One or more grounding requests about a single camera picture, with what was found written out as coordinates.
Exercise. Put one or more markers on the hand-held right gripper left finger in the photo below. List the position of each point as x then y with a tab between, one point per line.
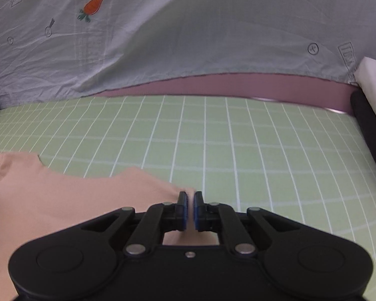
184	208

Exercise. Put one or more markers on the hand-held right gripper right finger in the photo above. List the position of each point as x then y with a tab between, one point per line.
198	208

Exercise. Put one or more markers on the beige long-sleeve sweater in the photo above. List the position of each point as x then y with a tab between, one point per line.
65	200

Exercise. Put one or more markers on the green grid cutting mat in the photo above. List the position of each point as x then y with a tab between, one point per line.
238	150

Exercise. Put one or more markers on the pink bed edge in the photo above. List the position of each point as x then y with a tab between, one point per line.
238	84

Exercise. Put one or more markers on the grey carrot-print sheet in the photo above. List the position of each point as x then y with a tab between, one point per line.
175	37

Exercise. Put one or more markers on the folded black garment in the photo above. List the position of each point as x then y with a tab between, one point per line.
366	122

